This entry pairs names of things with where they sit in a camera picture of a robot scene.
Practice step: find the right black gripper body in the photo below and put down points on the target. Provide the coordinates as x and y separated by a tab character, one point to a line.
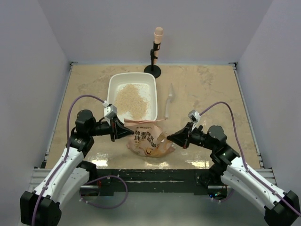
192	127

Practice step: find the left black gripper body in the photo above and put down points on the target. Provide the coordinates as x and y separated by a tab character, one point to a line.
112	125

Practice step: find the pink cat litter bag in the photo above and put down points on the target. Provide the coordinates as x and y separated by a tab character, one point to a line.
148	139

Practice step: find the clear plastic scoop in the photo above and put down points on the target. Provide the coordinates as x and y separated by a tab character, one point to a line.
169	100

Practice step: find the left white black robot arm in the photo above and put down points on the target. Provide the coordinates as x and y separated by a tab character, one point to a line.
43	206

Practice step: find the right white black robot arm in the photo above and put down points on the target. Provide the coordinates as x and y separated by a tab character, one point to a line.
279	208

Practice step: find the white plastic litter box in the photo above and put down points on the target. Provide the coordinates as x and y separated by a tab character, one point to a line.
134	95

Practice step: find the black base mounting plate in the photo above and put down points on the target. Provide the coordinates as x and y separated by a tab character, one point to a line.
196	181

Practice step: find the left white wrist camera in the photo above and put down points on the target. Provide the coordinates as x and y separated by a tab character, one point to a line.
110	111

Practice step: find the black stand with beige handle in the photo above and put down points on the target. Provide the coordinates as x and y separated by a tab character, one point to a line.
153	69

